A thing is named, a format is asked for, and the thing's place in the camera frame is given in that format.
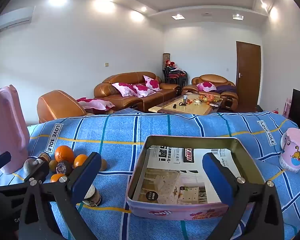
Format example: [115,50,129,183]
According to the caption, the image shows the large orange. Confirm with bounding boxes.
[54,145,75,163]

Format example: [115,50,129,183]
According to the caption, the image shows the wooden coffee table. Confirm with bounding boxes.
[148,92,224,116]

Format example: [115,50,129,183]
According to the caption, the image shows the white wall air conditioner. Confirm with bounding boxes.
[0,6,35,32]

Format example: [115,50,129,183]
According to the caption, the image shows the dark brown passion fruit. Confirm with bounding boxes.
[55,160,73,176]

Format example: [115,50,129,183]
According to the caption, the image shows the pink cartoon cat cup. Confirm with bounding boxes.
[279,127,300,173]

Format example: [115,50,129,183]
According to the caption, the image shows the brown leather armchair with cushion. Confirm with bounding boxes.
[182,74,239,110]

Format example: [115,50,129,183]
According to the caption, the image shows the pink floral pillow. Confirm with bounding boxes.
[143,75,162,91]
[132,84,156,98]
[196,82,217,92]
[76,97,115,111]
[112,82,139,97]

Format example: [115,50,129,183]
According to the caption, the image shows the printed newspaper sheet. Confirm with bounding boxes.
[132,145,242,203]

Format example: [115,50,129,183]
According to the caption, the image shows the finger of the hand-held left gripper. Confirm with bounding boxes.
[0,151,12,174]
[0,159,50,196]

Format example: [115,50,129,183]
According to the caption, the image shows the pink rectangular tin box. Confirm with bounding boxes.
[126,135,265,221]

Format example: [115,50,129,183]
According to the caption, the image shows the long brown leather sofa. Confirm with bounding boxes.
[94,72,182,113]

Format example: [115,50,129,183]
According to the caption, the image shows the blue plaid blanket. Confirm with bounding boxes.
[0,111,300,240]

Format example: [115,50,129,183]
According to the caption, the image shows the brown wooden door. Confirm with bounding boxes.
[236,41,262,107]

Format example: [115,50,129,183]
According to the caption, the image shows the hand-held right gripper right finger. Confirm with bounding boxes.
[202,152,285,240]

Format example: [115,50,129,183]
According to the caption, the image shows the pink paper bag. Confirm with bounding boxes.
[284,98,292,117]

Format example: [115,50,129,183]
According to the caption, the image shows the orange leather chair back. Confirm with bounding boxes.
[37,89,90,124]

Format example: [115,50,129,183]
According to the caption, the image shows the purple cloth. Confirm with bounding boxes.
[215,85,237,95]

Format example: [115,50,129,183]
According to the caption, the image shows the stacked black chairs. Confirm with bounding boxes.
[162,66,188,87]

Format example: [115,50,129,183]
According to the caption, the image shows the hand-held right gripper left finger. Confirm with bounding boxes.
[19,152,102,240]

